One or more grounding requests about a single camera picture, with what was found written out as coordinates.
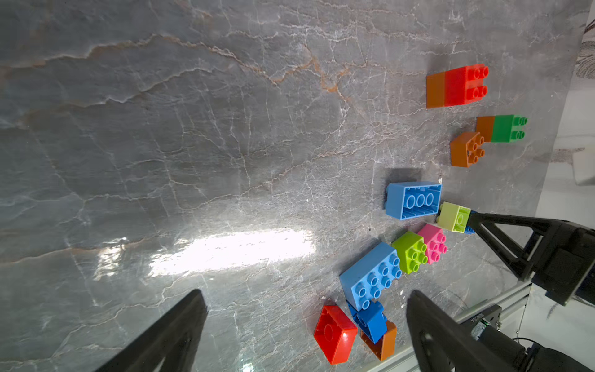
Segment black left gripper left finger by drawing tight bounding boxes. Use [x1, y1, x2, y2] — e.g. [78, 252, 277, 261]
[99, 289, 209, 371]

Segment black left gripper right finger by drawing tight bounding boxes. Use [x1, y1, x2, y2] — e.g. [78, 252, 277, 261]
[406, 290, 513, 371]

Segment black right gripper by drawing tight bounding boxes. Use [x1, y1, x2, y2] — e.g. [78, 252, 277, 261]
[469, 212, 594, 306]

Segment orange lego brick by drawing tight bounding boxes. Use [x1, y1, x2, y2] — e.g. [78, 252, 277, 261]
[450, 132, 485, 168]
[476, 116, 495, 143]
[426, 71, 446, 109]

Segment red lego brick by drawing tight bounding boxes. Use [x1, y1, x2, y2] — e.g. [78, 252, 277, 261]
[445, 64, 490, 107]
[314, 305, 358, 365]

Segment pink lego brick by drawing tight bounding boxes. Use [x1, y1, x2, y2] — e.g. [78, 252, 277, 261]
[418, 223, 449, 264]

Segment lime green lego brick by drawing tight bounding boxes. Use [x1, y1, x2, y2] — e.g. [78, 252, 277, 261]
[391, 231, 429, 274]

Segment light blue long lego brick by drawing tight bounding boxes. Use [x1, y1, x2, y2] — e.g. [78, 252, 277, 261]
[384, 181, 443, 221]

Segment light blue long brick studs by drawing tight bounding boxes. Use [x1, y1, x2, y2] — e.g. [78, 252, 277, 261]
[339, 243, 402, 311]

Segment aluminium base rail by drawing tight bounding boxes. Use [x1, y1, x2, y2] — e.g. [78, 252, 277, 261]
[357, 281, 532, 371]

